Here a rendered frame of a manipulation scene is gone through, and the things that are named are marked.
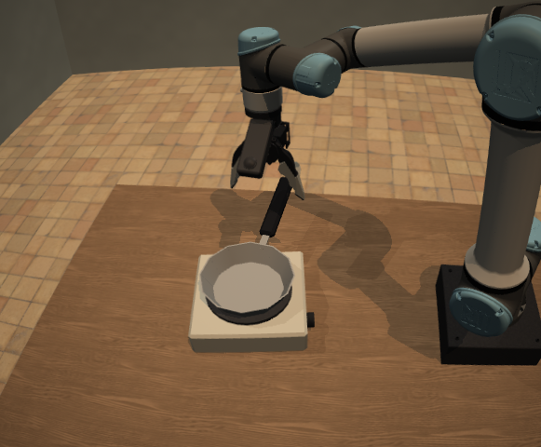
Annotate beige hot plate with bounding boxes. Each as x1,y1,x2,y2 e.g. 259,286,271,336
188,251,315,352

